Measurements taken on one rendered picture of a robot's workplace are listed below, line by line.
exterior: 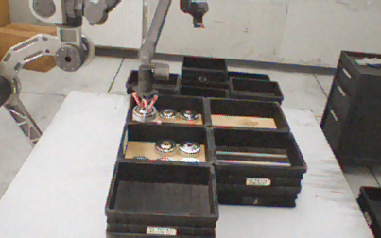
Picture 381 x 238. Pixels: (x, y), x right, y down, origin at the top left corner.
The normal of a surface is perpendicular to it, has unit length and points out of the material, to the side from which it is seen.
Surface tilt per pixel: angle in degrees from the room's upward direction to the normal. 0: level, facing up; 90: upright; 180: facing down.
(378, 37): 90
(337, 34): 90
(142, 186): 0
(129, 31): 90
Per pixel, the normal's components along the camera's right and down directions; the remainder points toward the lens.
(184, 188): 0.07, -0.85
